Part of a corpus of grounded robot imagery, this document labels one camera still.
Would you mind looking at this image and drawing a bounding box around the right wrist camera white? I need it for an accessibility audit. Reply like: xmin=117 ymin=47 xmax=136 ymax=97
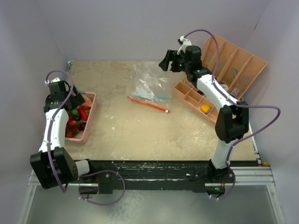
xmin=177 ymin=36 xmax=192 ymax=55

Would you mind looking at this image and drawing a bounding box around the purple cable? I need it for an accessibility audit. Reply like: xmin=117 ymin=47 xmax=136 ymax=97
xmin=184 ymin=29 xmax=281 ymax=164
xmin=45 ymin=70 xmax=127 ymax=206

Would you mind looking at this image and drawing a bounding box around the orange desk organizer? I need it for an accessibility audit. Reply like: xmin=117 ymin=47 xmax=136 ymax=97
xmin=173 ymin=35 xmax=267 ymax=124

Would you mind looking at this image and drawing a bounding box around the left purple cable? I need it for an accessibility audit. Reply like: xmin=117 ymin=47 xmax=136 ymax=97
xmin=45 ymin=70 xmax=127 ymax=206

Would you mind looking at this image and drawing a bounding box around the fake watermelon slice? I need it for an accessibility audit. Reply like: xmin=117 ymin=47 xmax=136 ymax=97
xmin=82 ymin=96 xmax=92 ymax=107

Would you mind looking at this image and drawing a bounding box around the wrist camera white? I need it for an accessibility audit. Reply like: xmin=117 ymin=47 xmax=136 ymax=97
xmin=177 ymin=36 xmax=192 ymax=55
xmin=45 ymin=77 xmax=61 ymax=86

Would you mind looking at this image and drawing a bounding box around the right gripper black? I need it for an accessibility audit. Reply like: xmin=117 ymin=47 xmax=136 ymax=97
xmin=159 ymin=50 xmax=191 ymax=73

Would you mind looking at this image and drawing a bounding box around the yellow tape measure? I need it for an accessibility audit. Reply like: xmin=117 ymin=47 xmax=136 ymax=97
xmin=200 ymin=104 xmax=211 ymax=115

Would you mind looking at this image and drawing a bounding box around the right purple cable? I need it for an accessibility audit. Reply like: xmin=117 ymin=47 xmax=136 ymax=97
xmin=184 ymin=29 xmax=281 ymax=164

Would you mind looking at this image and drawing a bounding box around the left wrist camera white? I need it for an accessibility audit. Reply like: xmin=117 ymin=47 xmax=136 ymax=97
xmin=45 ymin=77 xmax=61 ymax=86

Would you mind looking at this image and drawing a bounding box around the zip bag with orange watermelon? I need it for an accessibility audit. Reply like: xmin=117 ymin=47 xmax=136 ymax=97
xmin=127 ymin=87 xmax=170 ymax=114

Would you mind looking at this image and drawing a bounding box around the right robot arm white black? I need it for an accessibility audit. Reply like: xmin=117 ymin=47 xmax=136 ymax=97
xmin=158 ymin=45 xmax=249 ymax=182

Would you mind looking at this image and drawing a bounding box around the pink plastic basket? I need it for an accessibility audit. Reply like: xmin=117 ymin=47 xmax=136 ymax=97
xmin=65 ymin=92 xmax=98 ymax=144

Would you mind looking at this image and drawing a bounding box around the zip bag with fake fruit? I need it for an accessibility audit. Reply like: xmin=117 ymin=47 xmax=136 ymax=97
xmin=130 ymin=61 xmax=172 ymax=101

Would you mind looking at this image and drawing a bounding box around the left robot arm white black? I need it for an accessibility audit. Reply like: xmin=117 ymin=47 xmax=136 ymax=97
xmin=30 ymin=78 xmax=96 ymax=191

